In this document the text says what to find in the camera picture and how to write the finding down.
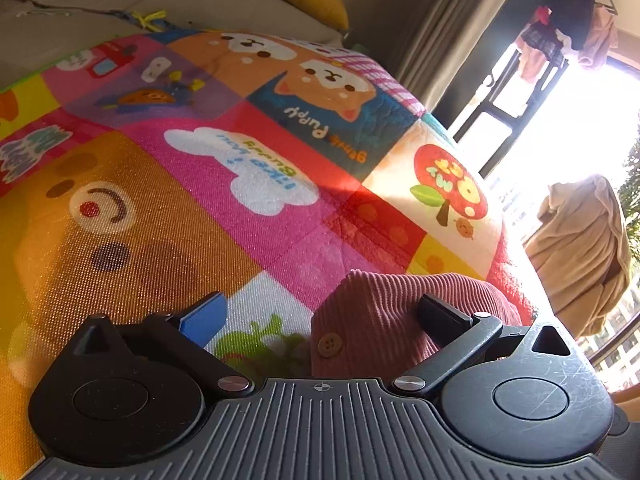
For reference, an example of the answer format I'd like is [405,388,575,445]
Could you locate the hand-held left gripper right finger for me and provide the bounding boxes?
[391,293,577,399]

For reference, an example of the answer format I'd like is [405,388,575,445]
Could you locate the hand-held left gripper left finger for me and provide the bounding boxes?
[77,292,255,399]

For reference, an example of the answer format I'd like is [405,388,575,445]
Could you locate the pink ribbed garment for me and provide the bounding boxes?
[310,269,525,380]

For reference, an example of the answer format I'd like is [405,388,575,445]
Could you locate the hanging pink clothes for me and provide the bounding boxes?
[517,5,620,82]

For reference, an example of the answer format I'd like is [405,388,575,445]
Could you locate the colourful cartoon printed mat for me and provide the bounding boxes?
[0,30,538,480]

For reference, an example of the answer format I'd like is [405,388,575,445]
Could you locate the beige draped cloth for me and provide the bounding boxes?
[524,174,634,340]

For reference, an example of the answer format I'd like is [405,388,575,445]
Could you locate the green potted plants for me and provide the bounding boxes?
[619,135,640,266]

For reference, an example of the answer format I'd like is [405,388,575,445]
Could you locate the grey curtain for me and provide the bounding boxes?
[390,0,533,113]

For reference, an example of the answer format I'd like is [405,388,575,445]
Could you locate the black window frame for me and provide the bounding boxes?
[450,35,573,181]

